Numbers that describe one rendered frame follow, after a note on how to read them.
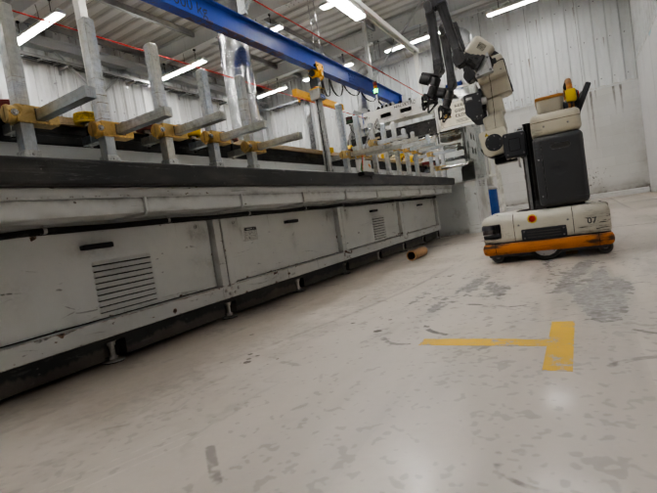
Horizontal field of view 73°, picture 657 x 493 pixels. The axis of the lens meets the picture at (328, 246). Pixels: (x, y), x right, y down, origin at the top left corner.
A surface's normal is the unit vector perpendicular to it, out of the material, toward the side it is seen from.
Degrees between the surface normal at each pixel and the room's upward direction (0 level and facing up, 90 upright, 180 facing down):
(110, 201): 90
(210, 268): 90
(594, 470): 0
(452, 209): 90
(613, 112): 90
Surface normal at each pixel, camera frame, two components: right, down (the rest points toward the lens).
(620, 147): -0.49, 0.12
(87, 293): 0.86, -0.11
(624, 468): -0.15, -0.99
